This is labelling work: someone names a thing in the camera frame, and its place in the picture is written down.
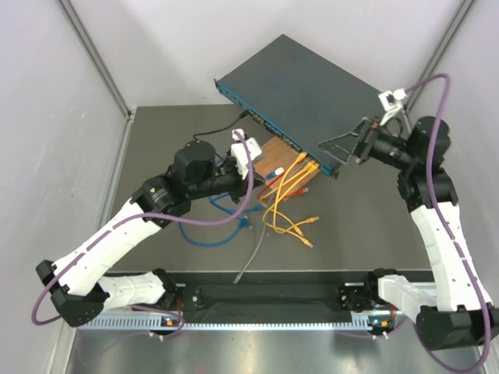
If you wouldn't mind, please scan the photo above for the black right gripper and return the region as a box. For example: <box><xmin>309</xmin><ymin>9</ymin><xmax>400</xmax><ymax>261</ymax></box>
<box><xmin>318</xmin><ymin>115</ymin><xmax>417</xmax><ymax>171</ymax></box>

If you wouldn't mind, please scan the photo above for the yellow patch cable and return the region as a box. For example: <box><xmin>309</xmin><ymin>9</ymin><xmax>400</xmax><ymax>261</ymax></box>
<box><xmin>263</xmin><ymin>153</ymin><xmax>309</xmax><ymax>235</ymax></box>
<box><xmin>261</xmin><ymin>163</ymin><xmax>322</xmax><ymax>235</ymax></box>
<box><xmin>264</xmin><ymin>160</ymin><xmax>317</xmax><ymax>248</ymax></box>

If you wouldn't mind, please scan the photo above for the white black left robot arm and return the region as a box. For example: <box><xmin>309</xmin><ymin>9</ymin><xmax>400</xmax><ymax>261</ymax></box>
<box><xmin>36</xmin><ymin>138</ymin><xmax>263</xmax><ymax>327</ymax></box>

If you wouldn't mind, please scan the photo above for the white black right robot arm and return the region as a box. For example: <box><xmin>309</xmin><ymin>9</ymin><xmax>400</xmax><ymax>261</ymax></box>
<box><xmin>319</xmin><ymin>116</ymin><xmax>498</xmax><ymax>351</ymax></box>

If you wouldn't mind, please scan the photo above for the wooden base board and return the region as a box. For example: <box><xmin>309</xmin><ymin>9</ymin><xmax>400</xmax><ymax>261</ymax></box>
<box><xmin>255</xmin><ymin>137</ymin><xmax>319</xmax><ymax>200</ymax></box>

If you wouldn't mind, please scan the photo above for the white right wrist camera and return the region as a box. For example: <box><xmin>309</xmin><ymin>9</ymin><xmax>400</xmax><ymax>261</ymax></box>
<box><xmin>378</xmin><ymin>89</ymin><xmax>407</xmax><ymax>126</ymax></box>

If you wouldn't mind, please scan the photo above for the dark blue network switch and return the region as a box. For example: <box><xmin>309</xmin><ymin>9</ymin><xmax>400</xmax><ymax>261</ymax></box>
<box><xmin>215</xmin><ymin>34</ymin><xmax>384</xmax><ymax>178</ymax></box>

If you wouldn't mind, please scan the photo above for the red patch cable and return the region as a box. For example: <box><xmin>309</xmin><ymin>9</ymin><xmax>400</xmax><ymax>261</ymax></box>
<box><xmin>258</xmin><ymin>178</ymin><xmax>309</xmax><ymax>202</ymax></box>

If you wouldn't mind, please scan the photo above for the grey patch cable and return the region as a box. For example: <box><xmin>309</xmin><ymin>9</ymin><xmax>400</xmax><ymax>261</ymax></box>
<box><xmin>232</xmin><ymin>221</ymin><xmax>268</xmax><ymax>284</ymax></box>

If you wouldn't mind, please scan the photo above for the black patch cable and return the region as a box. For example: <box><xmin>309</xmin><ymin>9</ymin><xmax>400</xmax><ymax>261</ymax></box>
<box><xmin>192</xmin><ymin>110</ymin><xmax>248</xmax><ymax>142</ymax></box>

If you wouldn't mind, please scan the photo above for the aluminium frame rail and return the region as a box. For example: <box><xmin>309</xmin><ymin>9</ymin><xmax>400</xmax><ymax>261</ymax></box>
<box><xmin>61</xmin><ymin>283</ymin><xmax>489</xmax><ymax>332</ymax></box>

